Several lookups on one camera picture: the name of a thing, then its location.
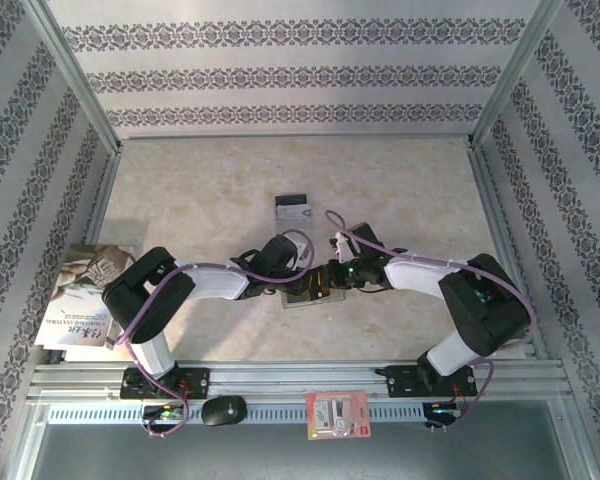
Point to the printed magazine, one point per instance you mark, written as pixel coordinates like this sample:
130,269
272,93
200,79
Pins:
75,300

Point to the aluminium frame post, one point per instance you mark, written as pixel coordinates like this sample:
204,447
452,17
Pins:
80,85
511,85

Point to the aluminium mounting rail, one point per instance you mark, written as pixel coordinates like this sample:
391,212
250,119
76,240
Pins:
300,380

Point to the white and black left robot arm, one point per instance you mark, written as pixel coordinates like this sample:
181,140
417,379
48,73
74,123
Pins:
210,282

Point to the grey sheet metal panel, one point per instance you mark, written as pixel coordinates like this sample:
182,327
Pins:
280,455

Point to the aluminium side rail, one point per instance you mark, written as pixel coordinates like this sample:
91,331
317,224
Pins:
491,200
101,200

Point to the aluminium back rail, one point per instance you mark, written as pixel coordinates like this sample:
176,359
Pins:
300,136

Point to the red USB drive package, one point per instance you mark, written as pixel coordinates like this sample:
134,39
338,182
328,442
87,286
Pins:
337,415

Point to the silver patterned credit card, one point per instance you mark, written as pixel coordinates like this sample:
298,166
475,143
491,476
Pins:
292,212

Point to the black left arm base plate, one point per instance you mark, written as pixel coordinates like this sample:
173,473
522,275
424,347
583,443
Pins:
200,382

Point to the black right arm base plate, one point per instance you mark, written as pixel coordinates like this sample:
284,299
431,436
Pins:
402,382

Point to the clear acrylic card stand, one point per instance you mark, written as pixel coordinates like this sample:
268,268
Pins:
285,227

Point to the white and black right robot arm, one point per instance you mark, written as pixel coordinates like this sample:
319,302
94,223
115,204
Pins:
420,272

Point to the black computer mouse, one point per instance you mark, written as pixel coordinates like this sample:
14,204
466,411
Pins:
223,411

